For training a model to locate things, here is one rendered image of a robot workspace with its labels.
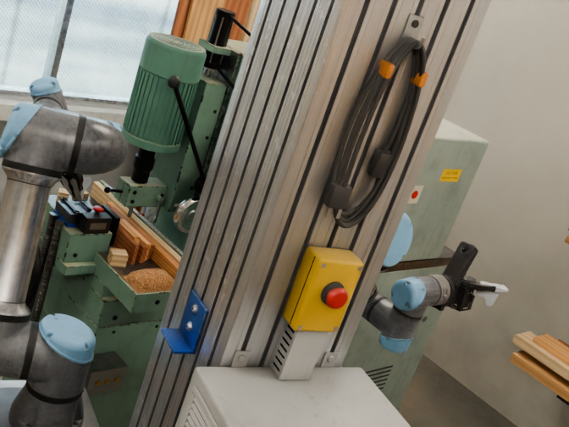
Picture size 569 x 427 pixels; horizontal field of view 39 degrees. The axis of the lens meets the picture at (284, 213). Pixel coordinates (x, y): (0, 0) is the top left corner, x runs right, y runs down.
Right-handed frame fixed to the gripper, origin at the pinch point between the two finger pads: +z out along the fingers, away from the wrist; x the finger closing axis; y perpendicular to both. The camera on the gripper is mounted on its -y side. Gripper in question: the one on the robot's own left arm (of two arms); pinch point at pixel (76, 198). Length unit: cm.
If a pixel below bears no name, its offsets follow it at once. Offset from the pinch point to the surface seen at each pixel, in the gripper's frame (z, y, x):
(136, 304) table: 20.6, -11.4, -24.7
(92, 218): 4.9, -0.6, -4.8
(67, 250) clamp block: 10.6, -9.6, -1.2
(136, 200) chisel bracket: 12.7, 18.3, -2.8
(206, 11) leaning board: 21, 155, 70
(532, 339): 144, 132, -95
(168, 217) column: 30.6, 32.3, 0.9
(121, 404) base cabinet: 68, -15, -7
